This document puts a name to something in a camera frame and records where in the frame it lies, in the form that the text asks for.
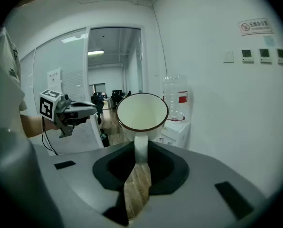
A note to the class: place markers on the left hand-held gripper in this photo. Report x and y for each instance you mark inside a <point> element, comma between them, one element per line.
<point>46,103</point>

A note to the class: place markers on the small blue wall notice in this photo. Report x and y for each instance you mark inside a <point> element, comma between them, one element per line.
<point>268,41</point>

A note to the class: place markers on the dark bag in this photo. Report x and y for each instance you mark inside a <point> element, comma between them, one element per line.
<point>105,140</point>

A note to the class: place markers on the person's light shirt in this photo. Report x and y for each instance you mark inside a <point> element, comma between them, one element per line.
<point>3,79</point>

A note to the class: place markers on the white wall sign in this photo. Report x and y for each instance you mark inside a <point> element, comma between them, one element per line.
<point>255,27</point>

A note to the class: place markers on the person's left forearm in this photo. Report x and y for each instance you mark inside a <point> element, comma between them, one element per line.
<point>34,127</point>

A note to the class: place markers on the white paper notice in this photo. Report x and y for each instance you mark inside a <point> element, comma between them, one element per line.
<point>54,79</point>

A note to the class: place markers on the white cup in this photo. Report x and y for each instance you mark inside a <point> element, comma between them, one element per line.
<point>141,110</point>

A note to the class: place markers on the white mesh rack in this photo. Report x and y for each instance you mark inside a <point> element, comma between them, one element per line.
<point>84,136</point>

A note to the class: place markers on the glass door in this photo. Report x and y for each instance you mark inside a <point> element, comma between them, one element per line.
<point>135,63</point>

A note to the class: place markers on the white water dispenser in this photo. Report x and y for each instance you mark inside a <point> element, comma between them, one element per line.
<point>177,132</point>

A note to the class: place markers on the frosted glass partition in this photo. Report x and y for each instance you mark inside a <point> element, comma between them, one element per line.
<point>49,56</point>

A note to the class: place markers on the clear water bottle red label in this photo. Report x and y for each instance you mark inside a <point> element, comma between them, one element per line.
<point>172,91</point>

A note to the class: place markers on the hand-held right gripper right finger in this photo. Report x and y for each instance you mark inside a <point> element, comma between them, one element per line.
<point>198,174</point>

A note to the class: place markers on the long ceiling lamp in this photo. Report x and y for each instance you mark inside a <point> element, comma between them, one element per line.
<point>96,52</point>

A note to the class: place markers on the white light switch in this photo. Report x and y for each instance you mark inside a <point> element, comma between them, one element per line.
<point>228,56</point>

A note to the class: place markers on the person's left hand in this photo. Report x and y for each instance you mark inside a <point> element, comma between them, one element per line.
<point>82,121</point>

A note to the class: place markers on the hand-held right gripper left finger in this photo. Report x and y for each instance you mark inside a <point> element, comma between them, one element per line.
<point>84,174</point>

